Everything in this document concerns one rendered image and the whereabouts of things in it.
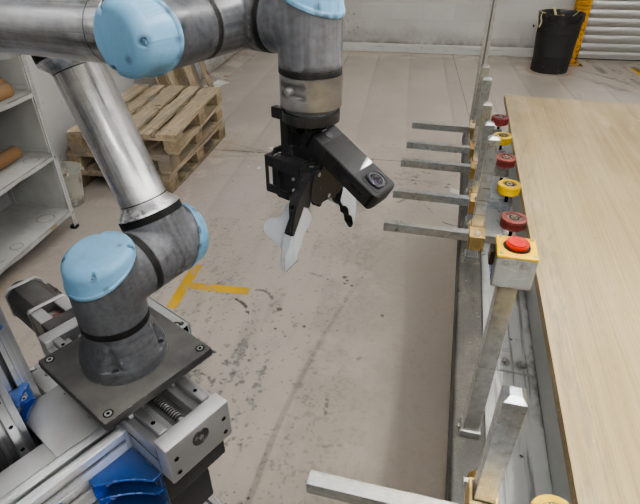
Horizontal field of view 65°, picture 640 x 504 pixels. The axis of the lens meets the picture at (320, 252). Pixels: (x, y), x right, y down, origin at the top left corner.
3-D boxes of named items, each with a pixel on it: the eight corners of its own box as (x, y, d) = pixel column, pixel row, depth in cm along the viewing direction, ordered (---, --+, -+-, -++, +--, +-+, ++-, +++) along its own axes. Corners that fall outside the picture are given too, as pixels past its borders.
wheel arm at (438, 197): (392, 199, 195) (393, 189, 193) (393, 195, 198) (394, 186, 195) (509, 213, 186) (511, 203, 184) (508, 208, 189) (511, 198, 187)
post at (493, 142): (463, 266, 179) (489, 137, 152) (464, 260, 182) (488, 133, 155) (474, 267, 178) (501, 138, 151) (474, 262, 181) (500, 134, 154)
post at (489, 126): (463, 239, 201) (485, 122, 175) (463, 235, 204) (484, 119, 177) (472, 240, 201) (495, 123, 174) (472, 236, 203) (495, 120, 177)
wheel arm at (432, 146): (406, 150, 235) (406, 141, 233) (406, 147, 238) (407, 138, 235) (503, 159, 226) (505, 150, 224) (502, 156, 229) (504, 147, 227)
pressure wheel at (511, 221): (507, 237, 172) (514, 207, 166) (525, 248, 166) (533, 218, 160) (489, 242, 169) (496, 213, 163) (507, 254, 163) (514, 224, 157)
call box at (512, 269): (489, 289, 92) (497, 254, 88) (488, 267, 98) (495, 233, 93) (529, 295, 91) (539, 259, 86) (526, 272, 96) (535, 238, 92)
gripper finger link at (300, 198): (296, 236, 67) (319, 175, 67) (306, 241, 66) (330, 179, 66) (275, 230, 63) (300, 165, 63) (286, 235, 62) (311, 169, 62)
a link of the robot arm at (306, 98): (355, 70, 60) (311, 85, 54) (354, 109, 62) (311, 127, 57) (307, 61, 64) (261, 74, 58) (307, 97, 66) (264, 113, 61)
